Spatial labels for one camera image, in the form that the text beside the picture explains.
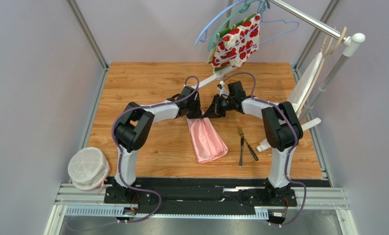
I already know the pink cloth napkin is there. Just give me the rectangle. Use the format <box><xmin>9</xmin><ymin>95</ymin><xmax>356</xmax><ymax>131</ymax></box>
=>
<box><xmin>187</xmin><ymin>117</ymin><xmax>229</xmax><ymax>164</ymax></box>

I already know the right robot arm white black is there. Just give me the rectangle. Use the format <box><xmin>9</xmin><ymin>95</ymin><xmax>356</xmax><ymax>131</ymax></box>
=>
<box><xmin>203</xmin><ymin>81</ymin><xmax>303</xmax><ymax>189</ymax></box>

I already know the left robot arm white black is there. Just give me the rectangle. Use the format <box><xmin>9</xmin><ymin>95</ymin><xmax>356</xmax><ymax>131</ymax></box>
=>
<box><xmin>111</xmin><ymin>86</ymin><xmax>202</xmax><ymax>190</ymax></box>

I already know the red floral cloth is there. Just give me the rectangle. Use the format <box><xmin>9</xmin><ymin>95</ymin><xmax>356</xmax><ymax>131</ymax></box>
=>
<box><xmin>208</xmin><ymin>14</ymin><xmax>261</xmax><ymax>72</ymax></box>

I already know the white hanging cloth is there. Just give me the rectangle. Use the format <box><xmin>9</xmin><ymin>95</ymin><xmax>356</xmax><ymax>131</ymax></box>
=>
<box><xmin>287</xmin><ymin>52</ymin><xmax>323</xmax><ymax>116</ymax></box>

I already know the teal green hanger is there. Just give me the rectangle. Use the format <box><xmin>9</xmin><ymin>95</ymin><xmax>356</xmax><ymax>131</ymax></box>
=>
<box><xmin>196</xmin><ymin>0</ymin><xmax>271</xmax><ymax>52</ymax></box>

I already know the light blue hanger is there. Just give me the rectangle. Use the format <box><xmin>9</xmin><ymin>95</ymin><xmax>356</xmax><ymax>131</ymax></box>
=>
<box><xmin>194</xmin><ymin>0</ymin><xmax>263</xmax><ymax>46</ymax></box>

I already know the white mesh basket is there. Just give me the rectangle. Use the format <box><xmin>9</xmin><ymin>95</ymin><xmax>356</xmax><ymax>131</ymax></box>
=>
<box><xmin>68</xmin><ymin>147</ymin><xmax>110</xmax><ymax>191</ymax></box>

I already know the white clothes rack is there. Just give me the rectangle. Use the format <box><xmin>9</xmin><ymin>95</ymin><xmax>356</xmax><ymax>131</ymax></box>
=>
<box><xmin>191</xmin><ymin>0</ymin><xmax>366</xmax><ymax>153</ymax></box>

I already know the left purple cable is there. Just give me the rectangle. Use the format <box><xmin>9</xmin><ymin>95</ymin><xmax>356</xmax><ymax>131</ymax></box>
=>
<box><xmin>111</xmin><ymin>75</ymin><xmax>201</xmax><ymax>224</ymax></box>

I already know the purple cable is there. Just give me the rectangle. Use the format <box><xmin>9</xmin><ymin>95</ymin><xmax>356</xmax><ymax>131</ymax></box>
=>
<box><xmin>217</xmin><ymin>71</ymin><xmax>307</xmax><ymax>228</ymax></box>
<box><xmin>111</xmin><ymin>75</ymin><xmax>201</xmax><ymax>224</ymax></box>

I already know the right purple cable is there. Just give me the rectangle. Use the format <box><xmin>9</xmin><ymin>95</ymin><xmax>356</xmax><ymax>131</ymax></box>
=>
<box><xmin>217</xmin><ymin>71</ymin><xmax>307</xmax><ymax>228</ymax></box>

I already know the black handled knife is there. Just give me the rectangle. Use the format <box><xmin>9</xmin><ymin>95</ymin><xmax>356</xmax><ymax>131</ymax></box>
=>
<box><xmin>244</xmin><ymin>139</ymin><xmax>259</xmax><ymax>161</ymax></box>

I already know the thin blue wire hanger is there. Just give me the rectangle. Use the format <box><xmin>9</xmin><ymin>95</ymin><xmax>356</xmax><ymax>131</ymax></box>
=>
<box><xmin>231</xmin><ymin>13</ymin><xmax>299</xmax><ymax>47</ymax></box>

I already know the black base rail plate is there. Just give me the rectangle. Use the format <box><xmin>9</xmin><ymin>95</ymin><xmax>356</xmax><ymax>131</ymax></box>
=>
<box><xmin>104</xmin><ymin>177</ymin><xmax>297</xmax><ymax>215</ymax></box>

